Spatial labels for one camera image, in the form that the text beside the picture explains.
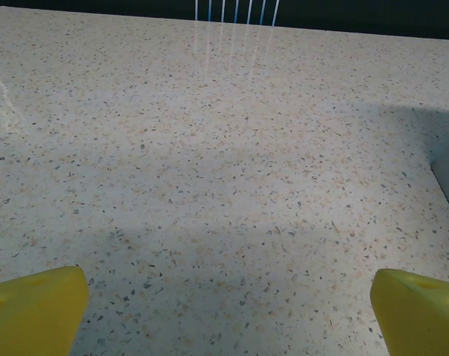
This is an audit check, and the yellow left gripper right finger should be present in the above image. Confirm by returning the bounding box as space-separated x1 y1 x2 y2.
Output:
370 268 449 356

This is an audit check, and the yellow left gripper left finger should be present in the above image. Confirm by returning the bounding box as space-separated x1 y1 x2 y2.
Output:
0 265 90 356

